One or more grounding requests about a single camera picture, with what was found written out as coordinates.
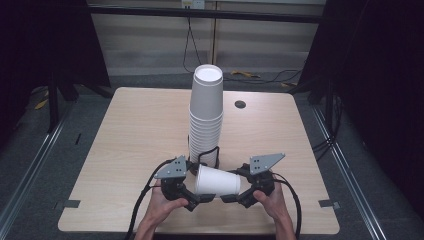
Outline yellow strip on floor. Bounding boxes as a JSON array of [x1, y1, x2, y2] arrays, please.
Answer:
[[33, 97, 50, 111], [230, 69, 261, 80]]

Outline stack of white paper cups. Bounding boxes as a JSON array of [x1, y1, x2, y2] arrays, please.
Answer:
[[187, 63, 224, 168]]

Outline person's left hand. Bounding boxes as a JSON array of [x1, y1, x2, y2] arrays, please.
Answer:
[[145, 188, 190, 228]]

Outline metal floor rail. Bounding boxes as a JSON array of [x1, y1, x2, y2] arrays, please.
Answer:
[[311, 105, 388, 240], [0, 106, 68, 233]]

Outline single white paper cup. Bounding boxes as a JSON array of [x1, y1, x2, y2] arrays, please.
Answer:
[[194, 163, 242, 198]]

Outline black hanging wall cable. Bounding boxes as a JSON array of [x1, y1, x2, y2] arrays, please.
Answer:
[[182, 8, 201, 74]]

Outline black wire cup holder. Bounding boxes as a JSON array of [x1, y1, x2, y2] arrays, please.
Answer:
[[187, 134, 221, 177]]

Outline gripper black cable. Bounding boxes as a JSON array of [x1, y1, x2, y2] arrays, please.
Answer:
[[124, 157, 177, 240], [270, 172, 303, 240]]

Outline black curtain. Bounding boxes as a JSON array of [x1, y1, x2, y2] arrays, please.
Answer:
[[0, 0, 112, 149], [295, 0, 424, 219]]

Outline black cable bundle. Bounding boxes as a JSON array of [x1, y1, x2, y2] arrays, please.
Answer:
[[310, 94, 345, 162]]

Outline black horizontal bar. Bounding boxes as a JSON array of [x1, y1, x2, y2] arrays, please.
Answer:
[[87, 4, 325, 24]]

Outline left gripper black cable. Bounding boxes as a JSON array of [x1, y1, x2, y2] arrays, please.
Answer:
[[124, 157, 177, 240]]

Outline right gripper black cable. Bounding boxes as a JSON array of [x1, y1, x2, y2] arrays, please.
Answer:
[[270, 172, 303, 240]]

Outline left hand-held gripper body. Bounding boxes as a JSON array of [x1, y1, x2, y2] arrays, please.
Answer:
[[153, 155, 193, 202]]

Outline black floor cables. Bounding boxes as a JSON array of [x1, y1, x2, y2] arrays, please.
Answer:
[[222, 68, 304, 85]]

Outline person's right hand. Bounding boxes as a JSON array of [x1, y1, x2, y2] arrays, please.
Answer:
[[252, 182, 292, 223]]

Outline black stand leg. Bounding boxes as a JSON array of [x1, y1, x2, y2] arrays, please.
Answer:
[[46, 66, 62, 134]]

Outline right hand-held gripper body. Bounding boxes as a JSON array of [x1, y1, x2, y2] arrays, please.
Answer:
[[244, 152, 287, 196]]

